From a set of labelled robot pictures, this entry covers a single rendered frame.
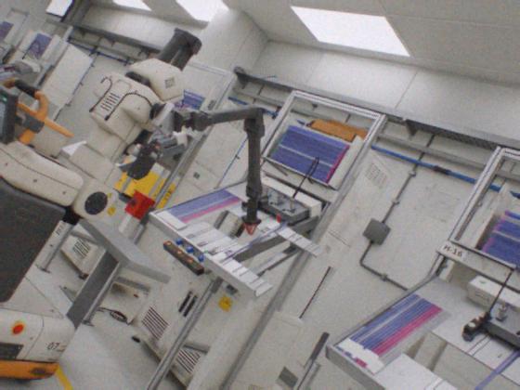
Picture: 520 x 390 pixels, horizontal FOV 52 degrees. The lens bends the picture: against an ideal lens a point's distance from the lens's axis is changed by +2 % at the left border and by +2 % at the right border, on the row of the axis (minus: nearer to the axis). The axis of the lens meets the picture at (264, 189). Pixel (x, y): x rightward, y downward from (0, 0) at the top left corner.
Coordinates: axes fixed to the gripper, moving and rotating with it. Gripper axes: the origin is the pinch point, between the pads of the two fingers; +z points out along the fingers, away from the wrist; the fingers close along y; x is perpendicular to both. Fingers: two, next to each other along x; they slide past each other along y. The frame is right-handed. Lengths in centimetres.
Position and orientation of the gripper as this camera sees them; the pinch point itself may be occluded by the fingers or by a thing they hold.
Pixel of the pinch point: (250, 233)
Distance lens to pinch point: 283.5
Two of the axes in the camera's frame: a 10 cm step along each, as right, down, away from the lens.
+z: -0.7, 9.3, 3.6
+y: -6.4, -3.2, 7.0
